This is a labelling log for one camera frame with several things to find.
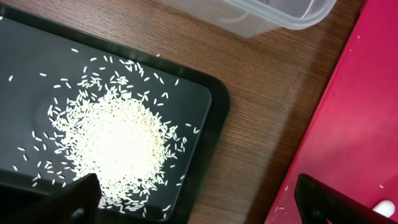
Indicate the white rice pile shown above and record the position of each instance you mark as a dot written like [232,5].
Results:
[109,131]

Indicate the clear plastic bin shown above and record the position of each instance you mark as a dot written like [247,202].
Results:
[248,18]

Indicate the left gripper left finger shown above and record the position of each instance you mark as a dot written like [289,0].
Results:
[75,203]

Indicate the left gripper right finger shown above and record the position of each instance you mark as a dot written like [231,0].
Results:
[319,203]

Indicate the white plastic spoon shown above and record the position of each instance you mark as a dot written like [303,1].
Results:
[385,208]

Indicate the black plastic tray bin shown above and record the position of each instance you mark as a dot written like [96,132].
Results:
[41,64]

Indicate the red serving tray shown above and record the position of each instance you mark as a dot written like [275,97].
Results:
[351,141]

